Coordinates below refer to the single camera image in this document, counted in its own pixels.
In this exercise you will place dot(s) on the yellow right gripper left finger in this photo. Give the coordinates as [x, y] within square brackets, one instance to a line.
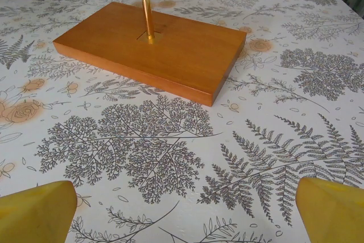
[34, 214]

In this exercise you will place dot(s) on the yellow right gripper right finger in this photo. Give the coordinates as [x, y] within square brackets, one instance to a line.
[332, 214]

